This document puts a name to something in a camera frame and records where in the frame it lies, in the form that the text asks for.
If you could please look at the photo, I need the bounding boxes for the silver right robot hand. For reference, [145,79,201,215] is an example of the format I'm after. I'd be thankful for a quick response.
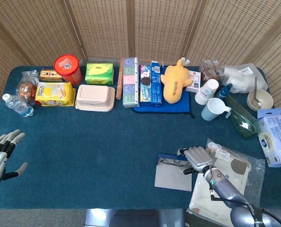
[177,146,213,175]

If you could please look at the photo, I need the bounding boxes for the black eyeglasses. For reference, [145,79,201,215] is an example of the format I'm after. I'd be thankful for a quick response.
[159,158,189,167]

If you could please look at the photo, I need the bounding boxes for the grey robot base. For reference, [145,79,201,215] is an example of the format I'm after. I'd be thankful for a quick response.
[83,208,186,227]

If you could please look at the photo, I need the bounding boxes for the bagged white cloth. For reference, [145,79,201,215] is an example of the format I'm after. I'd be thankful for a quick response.
[188,138,266,227]

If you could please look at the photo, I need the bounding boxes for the light blue mug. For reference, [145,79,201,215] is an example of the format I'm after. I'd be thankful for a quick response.
[201,97,232,122]

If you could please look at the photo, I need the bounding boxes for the blue cloth mat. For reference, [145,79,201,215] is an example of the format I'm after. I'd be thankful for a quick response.
[132,65,196,119]

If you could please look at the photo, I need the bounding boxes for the green glass bottle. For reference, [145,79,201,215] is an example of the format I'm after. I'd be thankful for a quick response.
[224,94,261,139]

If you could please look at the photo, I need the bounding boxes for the clear plastic water bottle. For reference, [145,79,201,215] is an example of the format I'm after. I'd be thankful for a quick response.
[2,93,34,118]

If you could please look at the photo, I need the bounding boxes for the stack of white paper cups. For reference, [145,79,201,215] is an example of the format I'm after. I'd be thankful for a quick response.
[195,79,220,105]

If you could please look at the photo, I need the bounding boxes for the dark blue spray bottle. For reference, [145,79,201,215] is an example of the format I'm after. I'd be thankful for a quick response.
[216,83,233,99]

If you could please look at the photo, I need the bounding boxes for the small white red-print box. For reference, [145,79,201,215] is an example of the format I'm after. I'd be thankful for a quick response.
[185,70,202,93]

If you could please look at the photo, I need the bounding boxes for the yellow plush toy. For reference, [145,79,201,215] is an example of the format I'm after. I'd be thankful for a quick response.
[160,59,194,105]

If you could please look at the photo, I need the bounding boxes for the blue white wipes package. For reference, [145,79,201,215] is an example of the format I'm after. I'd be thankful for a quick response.
[256,108,281,168]

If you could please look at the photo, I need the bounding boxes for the bagged brown bread bun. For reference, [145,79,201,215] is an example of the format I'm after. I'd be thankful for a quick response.
[17,70,40,106]

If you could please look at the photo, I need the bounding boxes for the dark blue biscuit box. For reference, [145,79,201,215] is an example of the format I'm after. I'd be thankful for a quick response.
[150,61,164,107]

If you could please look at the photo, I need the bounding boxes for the blue cartoon cookie box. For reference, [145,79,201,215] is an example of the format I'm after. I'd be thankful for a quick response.
[139,64,153,106]

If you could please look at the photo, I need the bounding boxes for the clear box of brown snacks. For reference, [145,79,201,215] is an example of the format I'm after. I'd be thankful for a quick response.
[199,58,222,82]

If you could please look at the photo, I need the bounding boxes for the metal spoon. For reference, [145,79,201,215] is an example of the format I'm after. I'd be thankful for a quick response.
[253,77,263,110]

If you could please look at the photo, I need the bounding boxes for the beige bowl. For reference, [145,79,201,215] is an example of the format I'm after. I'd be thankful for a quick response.
[246,89,274,111]

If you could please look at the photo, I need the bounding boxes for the yellow snack package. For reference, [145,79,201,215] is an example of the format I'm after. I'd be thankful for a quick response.
[35,81,76,107]

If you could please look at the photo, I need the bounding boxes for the white plastic bag with label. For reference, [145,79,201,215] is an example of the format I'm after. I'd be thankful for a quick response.
[219,63,270,94]

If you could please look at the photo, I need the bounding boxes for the pastel multicolour tissue pack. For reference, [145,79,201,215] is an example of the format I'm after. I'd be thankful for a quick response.
[122,56,141,108]

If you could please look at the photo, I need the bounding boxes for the small red yellow snack box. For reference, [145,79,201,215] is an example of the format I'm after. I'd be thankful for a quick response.
[39,69,65,83]

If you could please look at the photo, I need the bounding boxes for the wooden rolling pin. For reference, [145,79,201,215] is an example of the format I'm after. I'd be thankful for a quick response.
[115,58,124,101]

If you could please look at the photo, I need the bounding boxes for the beige plastic lunch box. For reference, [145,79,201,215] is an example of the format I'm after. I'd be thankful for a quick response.
[75,84,116,112]

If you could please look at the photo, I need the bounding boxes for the orange tub with red lid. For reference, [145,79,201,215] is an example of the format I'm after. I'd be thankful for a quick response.
[53,54,83,86]

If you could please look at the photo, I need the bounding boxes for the green tissue pack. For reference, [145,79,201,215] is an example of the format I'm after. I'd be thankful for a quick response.
[85,62,114,86]

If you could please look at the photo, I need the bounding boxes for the woven folding screen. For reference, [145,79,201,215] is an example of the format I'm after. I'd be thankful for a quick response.
[0,0,281,116]

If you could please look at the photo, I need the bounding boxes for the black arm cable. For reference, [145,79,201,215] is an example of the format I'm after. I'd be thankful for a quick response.
[208,165,281,225]

